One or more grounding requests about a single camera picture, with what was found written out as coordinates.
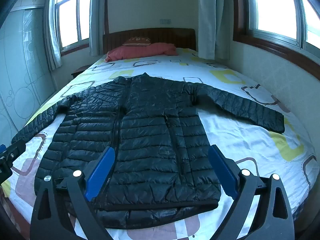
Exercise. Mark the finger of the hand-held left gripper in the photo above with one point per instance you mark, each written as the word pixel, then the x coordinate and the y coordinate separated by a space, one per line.
pixel 15 152

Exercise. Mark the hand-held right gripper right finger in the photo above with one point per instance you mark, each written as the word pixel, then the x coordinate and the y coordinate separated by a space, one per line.
pixel 222 172

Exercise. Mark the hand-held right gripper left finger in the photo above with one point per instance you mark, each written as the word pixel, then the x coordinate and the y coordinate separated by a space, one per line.
pixel 100 172

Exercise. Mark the black puffer jacket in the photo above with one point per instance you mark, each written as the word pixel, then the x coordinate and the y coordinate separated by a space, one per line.
pixel 150 140

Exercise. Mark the bed with printed sheet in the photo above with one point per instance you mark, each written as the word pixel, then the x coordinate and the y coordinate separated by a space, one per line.
pixel 250 140

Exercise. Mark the wardrobe with circle pattern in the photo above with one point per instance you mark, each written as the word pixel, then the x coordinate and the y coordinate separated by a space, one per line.
pixel 22 67

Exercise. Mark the dark wooden nightstand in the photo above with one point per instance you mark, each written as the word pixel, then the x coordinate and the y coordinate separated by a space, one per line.
pixel 79 72

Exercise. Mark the pale curtain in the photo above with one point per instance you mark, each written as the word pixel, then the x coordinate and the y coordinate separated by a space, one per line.
pixel 53 42
pixel 213 17
pixel 98 17

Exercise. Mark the pink pillow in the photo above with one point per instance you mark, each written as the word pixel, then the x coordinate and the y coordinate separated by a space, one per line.
pixel 140 51

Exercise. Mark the brown patterned pillow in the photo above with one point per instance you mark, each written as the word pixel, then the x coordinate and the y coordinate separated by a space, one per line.
pixel 137 41

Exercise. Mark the wooden headboard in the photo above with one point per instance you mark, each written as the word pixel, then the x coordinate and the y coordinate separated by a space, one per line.
pixel 150 36

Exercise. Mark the window with narrow panes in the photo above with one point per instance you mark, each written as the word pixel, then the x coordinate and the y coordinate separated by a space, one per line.
pixel 73 17

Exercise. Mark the wide window with wooden sill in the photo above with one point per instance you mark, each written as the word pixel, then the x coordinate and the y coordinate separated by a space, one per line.
pixel 277 7

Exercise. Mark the wall socket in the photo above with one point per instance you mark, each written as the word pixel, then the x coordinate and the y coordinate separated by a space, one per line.
pixel 165 21

